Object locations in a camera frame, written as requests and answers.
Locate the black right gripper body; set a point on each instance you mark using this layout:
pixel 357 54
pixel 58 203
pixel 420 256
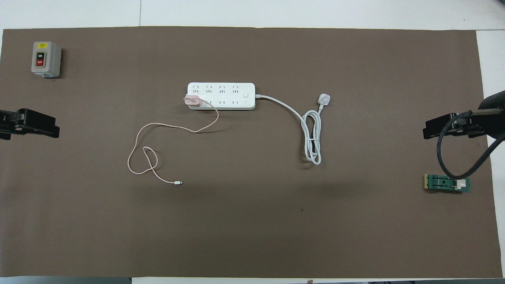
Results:
pixel 457 122

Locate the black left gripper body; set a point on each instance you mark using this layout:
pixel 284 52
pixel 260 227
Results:
pixel 31 120

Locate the pink charger adapter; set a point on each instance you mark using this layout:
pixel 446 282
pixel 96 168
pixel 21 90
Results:
pixel 192 101

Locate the white power strip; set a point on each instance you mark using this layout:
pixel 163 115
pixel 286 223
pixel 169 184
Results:
pixel 225 96

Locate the brown table mat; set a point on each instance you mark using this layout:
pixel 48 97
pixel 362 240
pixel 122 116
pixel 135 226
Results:
pixel 252 221

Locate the green knife switch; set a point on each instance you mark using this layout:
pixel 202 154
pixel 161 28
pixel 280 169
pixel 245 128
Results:
pixel 442 182

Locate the grey on-off switch box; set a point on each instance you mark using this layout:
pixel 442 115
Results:
pixel 45 57

